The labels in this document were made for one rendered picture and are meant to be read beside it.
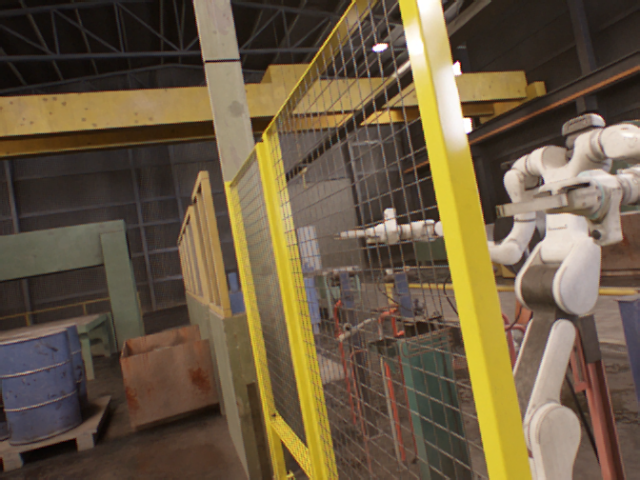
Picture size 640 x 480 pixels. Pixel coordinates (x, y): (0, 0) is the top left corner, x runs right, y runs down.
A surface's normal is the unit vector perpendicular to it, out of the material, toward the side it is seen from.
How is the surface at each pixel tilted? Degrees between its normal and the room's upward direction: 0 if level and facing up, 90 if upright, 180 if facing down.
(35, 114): 90
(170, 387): 90
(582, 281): 89
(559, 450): 90
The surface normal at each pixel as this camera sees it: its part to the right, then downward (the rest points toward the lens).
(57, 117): 0.33, -0.10
